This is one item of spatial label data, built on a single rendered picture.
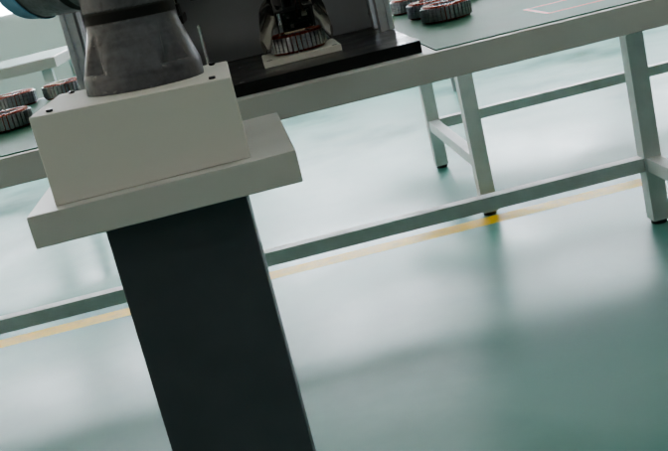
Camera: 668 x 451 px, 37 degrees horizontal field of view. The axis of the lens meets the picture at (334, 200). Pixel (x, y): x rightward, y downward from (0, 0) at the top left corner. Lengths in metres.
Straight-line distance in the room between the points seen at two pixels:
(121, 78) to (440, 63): 0.67
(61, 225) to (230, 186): 0.20
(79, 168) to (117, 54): 0.15
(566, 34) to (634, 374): 0.74
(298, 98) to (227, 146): 0.54
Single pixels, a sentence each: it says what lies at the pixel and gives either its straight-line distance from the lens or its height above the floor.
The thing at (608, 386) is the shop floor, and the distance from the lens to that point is 2.09.
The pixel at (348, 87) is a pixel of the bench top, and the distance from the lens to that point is 1.70.
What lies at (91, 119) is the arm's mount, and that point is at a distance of 1.17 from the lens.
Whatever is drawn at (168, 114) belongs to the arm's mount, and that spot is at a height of 0.82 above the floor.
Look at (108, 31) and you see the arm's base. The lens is 1.25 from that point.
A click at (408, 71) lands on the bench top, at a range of 1.71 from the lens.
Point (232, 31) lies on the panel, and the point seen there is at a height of 0.83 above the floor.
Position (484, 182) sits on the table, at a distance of 3.25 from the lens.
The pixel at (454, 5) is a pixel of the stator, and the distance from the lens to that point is 2.15.
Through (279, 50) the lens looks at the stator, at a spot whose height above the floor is 0.79.
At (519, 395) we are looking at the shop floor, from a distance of 2.10.
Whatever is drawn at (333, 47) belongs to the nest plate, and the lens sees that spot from 1.88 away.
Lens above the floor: 0.97
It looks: 14 degrees down
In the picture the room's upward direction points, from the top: 13 degrees counter-clockwise
